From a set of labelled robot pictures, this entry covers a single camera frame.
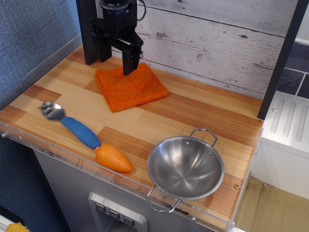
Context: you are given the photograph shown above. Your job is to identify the silver dispenser panel with buttons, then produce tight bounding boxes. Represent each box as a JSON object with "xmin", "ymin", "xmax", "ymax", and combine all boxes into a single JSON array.
[{"xmin": 88, "ymin": 192, "xmax": 148, "ymax": 232}]

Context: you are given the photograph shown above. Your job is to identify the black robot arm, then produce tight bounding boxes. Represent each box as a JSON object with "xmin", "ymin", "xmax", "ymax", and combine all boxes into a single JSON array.
[{"xmin": 90, "ymin": 0, "xmax": 143, "ymax": 76}]

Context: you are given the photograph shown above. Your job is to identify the dark vertical post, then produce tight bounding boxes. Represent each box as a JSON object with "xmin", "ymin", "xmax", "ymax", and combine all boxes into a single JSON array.
[
  {"xmin": 76, "ymin": 0, "xmax": 98, "ymax": 65},
  {"xmin": 257, "ymin": 0, "xmax": 309, "ymax": 120}
]

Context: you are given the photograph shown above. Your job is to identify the yellow object at corner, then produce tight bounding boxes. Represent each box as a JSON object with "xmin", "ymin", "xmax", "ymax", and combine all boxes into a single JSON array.
[{"xmin": 6, "ymin": 223, "xmax": 30, "ymax": 232}]

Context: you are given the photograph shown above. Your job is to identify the dark left vertical post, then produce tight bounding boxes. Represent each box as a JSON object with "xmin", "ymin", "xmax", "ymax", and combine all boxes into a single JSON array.
[{"xmin": 76, "ymin": 0, "xmax": 98, "ymax": 65}]

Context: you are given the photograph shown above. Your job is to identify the steel colander bowl with handles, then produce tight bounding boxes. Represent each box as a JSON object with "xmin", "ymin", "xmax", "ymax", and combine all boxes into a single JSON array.
[{"xmin": 146, "ymin": 133, "xmax": 225, "ymax": 213}]

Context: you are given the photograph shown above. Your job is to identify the orange plastic toy carrot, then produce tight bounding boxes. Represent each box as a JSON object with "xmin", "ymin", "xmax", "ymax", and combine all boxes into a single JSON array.
[{"xmin": 95, "ymin": 144, "xmax": 133, "ymax": 173}]

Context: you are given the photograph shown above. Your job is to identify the orange towel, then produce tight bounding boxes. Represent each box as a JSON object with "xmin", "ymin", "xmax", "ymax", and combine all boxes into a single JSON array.
[{"xmin": 95, "ymin": 63, "xmax": 169, "ymax": 113}]

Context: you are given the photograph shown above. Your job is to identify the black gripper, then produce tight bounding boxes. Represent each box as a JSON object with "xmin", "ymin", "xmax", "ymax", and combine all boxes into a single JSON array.
[{"xmin": 90, "ymin": 4, "xmax": 143, "ymax": 75}]

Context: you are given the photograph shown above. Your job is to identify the white ribbed side cabinet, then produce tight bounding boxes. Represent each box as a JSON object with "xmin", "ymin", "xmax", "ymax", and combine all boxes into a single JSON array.
[{"xmin": 250, "ymin": 91, "xmax": 309, "ymax": 199}]

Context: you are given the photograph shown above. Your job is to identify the spoon with blue handle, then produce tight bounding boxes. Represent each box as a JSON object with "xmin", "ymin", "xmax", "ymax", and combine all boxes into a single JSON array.
[{"xmin": 40, "ymin": 101, "xmax": 100, "ymax": 149}]

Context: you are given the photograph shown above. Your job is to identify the dark right vertical post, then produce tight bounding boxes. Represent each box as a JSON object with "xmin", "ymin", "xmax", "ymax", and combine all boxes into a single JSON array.
[{"xmin": 257, "ymin": 0, "xmax": 309, "ymax": 120}]

